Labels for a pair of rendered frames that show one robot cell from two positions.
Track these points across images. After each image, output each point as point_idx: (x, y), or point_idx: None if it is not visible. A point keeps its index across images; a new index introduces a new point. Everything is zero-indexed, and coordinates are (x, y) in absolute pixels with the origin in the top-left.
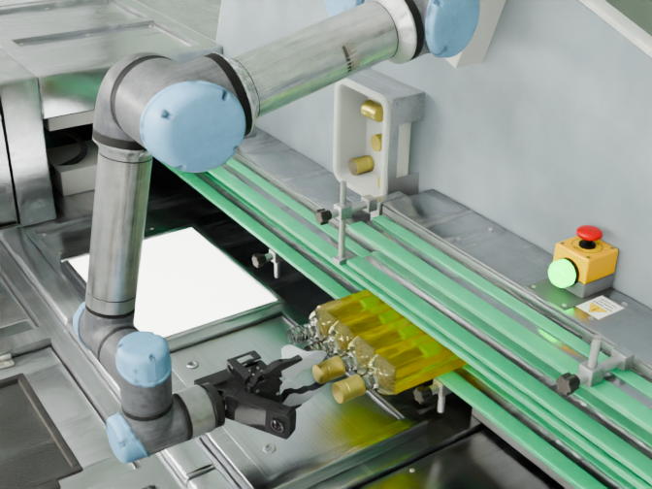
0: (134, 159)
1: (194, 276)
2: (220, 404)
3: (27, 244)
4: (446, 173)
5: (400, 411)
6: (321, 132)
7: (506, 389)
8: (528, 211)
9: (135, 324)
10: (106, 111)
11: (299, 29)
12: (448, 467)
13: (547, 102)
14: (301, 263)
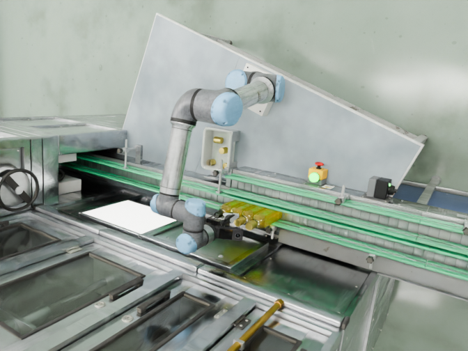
0: (189, 129)
1: (143, 213)
2: (215, 230)
3: (56, 209)
4: (251, 159)
5: (258, 241)
6: None
7: (306, 216)
8: (288, 164)
9: (132, 228)
10: (185, 108)
11: None
12: (281, 256)
13: (296, 125)
14: None
